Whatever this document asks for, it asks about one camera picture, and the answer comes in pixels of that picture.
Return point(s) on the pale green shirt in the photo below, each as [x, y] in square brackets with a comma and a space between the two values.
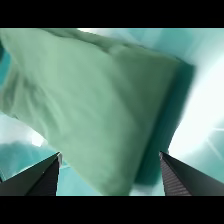
[93, 110]

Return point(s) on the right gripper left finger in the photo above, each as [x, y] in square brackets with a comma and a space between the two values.
[33, 180]

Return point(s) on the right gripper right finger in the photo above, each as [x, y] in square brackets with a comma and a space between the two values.
[190, 180]

